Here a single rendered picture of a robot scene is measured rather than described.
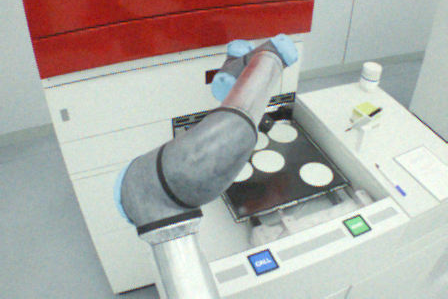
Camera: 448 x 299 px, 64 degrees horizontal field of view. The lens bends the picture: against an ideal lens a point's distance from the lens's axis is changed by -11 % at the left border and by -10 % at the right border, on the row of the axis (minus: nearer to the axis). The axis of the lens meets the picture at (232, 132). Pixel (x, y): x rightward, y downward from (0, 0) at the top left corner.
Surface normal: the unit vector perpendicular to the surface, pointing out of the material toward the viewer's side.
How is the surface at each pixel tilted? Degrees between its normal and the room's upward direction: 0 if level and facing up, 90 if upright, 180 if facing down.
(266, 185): 0
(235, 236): 0
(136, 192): 61
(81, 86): 90
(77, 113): 90
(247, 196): 0
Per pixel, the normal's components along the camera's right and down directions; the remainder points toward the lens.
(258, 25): 0.39, 0.57
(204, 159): 0.13, -0.17
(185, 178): -0.13, 0.15
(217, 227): 0.02, -0.79
